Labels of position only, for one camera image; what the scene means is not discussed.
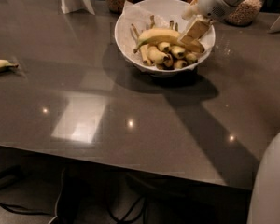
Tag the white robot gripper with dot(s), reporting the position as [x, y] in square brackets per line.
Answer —
[215, 3]

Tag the large top yellow banana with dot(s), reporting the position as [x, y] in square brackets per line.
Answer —
[157, 35]

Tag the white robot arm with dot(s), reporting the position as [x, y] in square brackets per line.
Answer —
[264, 205]

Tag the white ceramic bowl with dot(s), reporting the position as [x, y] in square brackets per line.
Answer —
[152, 35]

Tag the white paper bowl liner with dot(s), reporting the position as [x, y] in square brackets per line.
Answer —
[164, 11]

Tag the banana on table left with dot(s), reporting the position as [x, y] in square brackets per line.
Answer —
[5, 65]

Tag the bunch of small bananas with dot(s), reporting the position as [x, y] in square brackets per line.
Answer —
[165, 56]

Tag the glass jar of round cereal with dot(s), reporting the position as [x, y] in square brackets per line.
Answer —
[245, 13]

